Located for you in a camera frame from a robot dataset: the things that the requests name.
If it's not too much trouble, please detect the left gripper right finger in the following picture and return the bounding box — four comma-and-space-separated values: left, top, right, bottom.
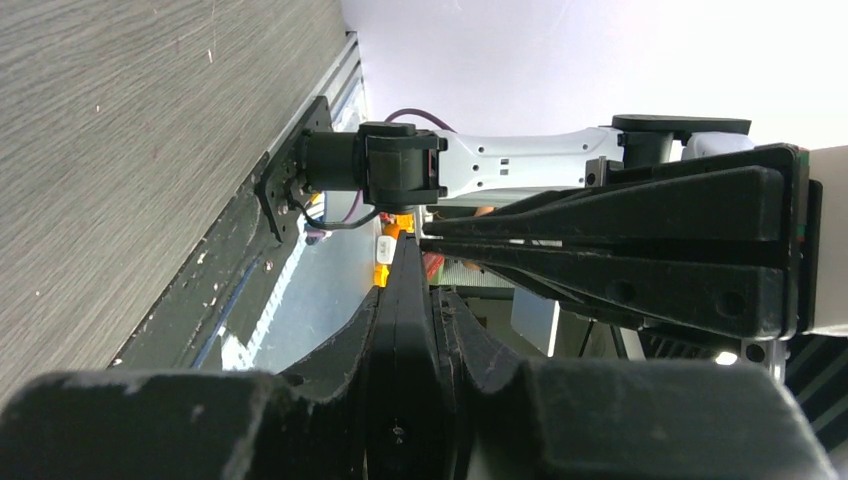
432, 290, 837, 479

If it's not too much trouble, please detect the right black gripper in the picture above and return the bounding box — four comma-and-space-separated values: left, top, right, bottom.
421, 144, 821, 340

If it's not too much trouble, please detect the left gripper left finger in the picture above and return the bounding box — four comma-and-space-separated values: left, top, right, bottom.
1, 291, 379, 479

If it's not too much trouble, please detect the black remote control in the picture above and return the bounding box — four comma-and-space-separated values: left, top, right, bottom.
365, 234, 455, 479

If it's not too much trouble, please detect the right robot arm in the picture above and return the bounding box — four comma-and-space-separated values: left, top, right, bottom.
294, 115, 821, 341

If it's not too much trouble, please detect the white power adapter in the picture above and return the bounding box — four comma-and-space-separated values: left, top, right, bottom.
375, 235, 397, 265

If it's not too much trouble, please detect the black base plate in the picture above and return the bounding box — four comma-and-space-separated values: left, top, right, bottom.
109, 95, 336, 371

